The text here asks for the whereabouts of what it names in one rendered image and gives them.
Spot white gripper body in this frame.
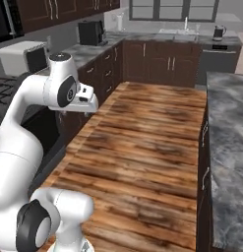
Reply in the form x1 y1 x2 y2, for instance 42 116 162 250
57 93 100 115

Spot white microwave oven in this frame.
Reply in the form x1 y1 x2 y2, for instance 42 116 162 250
0 40 50 78

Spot black oven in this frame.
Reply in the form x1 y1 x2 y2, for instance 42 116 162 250
20 106 68 199

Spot black coffee machine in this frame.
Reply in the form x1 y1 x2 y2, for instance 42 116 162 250
77 20 109 47

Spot black hob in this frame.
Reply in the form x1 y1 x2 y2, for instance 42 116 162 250
0 74 32 132

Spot dark wood base cupboards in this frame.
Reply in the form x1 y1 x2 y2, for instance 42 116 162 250
55 38 204 139

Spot white paper towel roll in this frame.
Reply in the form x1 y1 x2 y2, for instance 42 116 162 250
115 13 126 32

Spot grey sink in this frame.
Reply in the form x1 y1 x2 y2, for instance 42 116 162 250
157 28 200 43

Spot silver tap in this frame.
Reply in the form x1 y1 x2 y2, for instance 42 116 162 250
183 16 190 34

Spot grey framed window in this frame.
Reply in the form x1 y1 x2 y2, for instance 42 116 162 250
128 0 221 23

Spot grey dishwasher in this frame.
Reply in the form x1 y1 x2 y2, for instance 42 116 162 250
196 43 243 87

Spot dark wood island cupboards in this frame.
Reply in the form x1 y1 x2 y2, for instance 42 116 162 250
195 103 215 252

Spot black kettle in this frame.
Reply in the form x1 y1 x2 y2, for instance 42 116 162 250
212 25 228 42

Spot dark wood wall cupboards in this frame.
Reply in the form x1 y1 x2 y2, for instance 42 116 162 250
14 0 121 34

